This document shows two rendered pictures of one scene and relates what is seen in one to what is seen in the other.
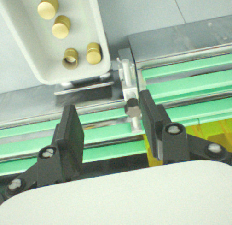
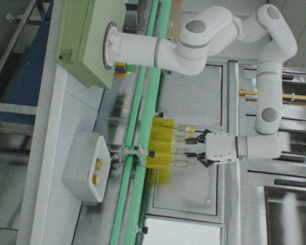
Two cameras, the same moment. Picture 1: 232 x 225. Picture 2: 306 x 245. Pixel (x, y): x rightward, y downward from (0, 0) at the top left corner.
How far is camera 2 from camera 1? 0.98 m
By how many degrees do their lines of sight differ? 51
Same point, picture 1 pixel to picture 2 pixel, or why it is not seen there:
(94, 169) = not seen: hidden behind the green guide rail
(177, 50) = (123, 125)
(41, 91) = (87, 215)
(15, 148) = (130, 232)
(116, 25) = not seen: hidden behind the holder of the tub
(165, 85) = (141, 139)
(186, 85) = (144, 132)
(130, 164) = not seen: hidden behind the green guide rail
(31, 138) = (125, 222)
